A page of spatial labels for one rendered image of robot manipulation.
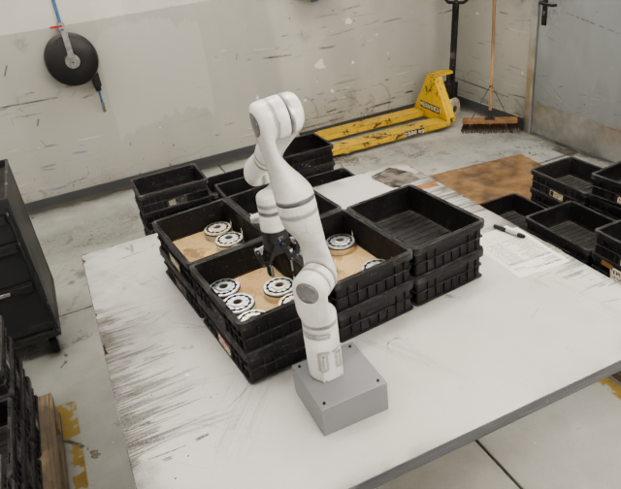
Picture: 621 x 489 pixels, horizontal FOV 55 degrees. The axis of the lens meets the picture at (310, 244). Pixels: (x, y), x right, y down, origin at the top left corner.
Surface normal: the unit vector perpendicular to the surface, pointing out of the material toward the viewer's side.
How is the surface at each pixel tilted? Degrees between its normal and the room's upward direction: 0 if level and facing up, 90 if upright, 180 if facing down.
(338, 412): 90
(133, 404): 0
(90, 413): 0
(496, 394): 0
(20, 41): 90
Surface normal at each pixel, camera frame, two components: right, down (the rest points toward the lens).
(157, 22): 0.41, 0.41
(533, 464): -0.11, -0.86
